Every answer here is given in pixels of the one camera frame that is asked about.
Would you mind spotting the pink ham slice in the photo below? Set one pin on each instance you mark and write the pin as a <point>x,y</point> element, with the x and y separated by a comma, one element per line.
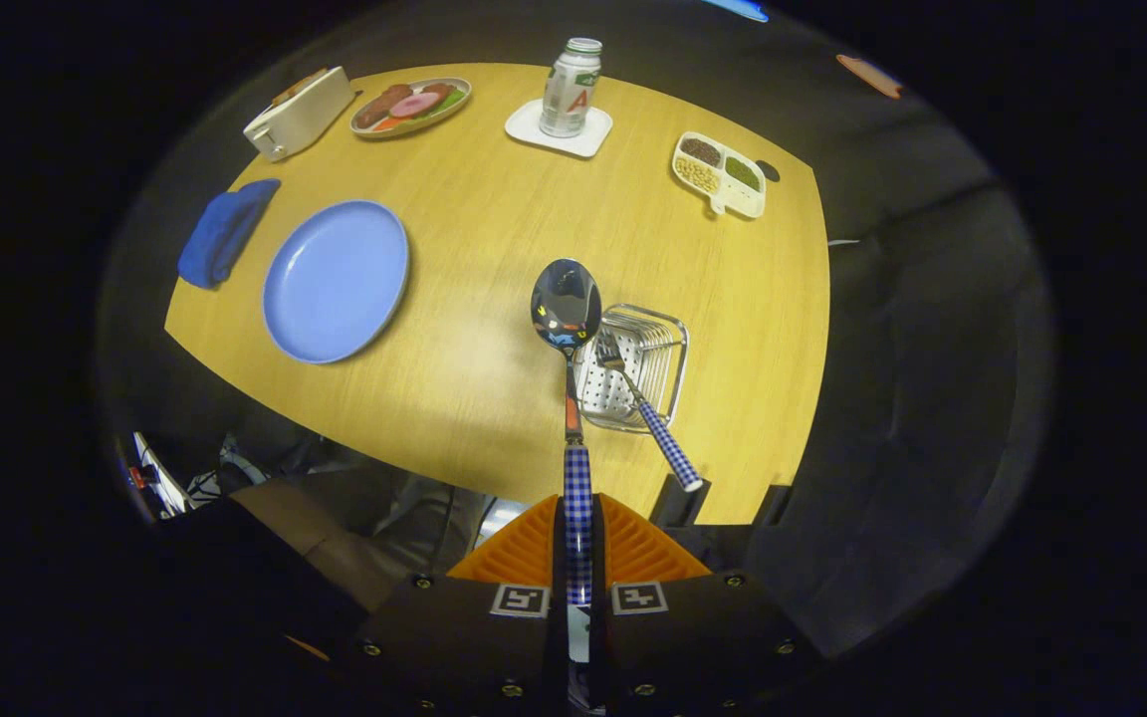
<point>415,105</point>

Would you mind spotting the small brown meat piece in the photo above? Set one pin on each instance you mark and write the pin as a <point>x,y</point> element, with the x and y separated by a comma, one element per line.
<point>439,90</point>

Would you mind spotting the large brown meat piece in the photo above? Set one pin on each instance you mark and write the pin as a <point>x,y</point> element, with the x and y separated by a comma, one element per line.
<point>381,107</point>

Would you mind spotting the black table leg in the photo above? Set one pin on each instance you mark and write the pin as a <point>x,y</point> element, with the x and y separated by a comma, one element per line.
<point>773,506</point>

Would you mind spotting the pile of yellow beans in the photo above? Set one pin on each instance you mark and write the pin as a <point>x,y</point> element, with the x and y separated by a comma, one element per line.
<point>696,176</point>

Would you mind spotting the white divided dish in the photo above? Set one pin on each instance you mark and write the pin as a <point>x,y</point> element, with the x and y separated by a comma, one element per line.
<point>717,206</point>

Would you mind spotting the brown toast slice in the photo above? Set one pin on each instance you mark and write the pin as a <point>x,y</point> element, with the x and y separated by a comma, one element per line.
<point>313,79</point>
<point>293,92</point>

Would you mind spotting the blue round plate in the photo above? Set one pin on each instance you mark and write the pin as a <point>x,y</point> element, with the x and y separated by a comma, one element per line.
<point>335,279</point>

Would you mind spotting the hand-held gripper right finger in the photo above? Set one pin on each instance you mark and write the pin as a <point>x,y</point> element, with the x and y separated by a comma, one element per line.
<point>601,647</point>

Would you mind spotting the white metal rail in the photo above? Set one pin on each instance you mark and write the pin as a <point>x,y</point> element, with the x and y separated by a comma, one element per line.
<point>160,478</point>

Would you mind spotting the white oval food plate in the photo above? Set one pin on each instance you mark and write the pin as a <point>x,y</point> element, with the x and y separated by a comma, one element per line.
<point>414,130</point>

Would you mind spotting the pile of green beans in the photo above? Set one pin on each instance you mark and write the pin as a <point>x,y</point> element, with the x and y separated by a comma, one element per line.
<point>743,174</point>

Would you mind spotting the brown chair seat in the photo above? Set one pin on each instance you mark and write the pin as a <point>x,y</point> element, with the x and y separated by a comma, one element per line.
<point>305,538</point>

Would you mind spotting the white drink bottle green label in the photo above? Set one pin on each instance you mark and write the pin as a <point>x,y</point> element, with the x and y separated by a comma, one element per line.
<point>569,95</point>

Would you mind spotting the blue folded cloth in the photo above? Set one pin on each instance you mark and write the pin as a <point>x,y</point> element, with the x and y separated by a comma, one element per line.
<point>220,234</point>

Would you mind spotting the grey cloth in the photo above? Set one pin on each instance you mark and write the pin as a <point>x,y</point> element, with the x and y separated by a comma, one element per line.
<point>424,523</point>

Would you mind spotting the pile of dark brown beans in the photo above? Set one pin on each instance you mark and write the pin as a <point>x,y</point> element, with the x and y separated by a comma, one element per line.
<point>701,151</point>

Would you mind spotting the white toaster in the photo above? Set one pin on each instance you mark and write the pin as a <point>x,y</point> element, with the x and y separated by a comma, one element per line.
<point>310,119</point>

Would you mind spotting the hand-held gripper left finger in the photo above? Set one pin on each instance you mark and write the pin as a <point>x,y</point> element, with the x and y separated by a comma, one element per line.
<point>554,647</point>

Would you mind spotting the green lettuce leaf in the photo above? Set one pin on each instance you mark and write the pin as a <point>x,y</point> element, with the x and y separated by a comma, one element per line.
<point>452,103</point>

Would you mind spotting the orange carrot slice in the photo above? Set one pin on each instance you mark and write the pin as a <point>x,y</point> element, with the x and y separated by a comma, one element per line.
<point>386,124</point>

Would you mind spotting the white square coaster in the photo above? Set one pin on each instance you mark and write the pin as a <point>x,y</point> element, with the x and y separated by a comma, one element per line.
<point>524,127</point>

